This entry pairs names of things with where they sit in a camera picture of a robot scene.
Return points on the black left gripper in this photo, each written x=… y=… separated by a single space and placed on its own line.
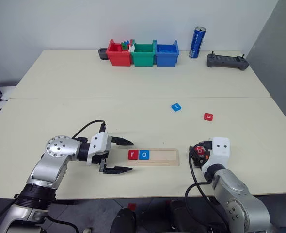
x=103 y=157

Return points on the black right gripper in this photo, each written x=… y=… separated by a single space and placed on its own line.
x=208 y=151

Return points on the red letter block b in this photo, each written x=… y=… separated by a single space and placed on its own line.
x=200 y=151

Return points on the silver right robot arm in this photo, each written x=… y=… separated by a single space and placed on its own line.
x=232 y=191

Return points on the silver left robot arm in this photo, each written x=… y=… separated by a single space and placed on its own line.
x=53 y=157

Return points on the red letter block r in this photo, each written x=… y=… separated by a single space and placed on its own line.
x=133 y=154

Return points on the blue letter block o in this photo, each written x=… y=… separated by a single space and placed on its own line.
x=144 y=154

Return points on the wooden letter tray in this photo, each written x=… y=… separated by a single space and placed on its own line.
x=163 y=157

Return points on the red letter block o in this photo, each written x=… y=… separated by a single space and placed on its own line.
x=208 y=116

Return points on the red block without letter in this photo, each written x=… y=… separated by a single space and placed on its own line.
x=132 y=206

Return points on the blue letter block t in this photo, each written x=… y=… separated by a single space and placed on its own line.
x=176 y=107

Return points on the red plastic bin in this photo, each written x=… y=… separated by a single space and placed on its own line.
x=118 y=58

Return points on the grey handheld controller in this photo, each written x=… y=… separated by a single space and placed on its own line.
x=226 y=61

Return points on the green plastic bin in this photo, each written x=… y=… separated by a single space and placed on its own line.
x=143 y=58

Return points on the blue plastic bin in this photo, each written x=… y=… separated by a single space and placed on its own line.
x=166 y=58

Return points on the dark grey round cup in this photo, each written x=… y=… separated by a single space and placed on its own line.
x=102 y=54

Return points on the white plastic piece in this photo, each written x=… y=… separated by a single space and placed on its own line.
x=132 y=48

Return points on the green toy brick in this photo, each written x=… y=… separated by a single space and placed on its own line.
x=124 y=46

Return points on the blue drink can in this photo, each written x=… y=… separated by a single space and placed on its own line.
x=196 y=43

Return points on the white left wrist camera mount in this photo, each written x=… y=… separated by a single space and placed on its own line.
x=100 y=143

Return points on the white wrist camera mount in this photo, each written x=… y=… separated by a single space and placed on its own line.
x=100 y=143
x=220 y=150

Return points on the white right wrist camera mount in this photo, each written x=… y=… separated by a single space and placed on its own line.
x=220 y=150

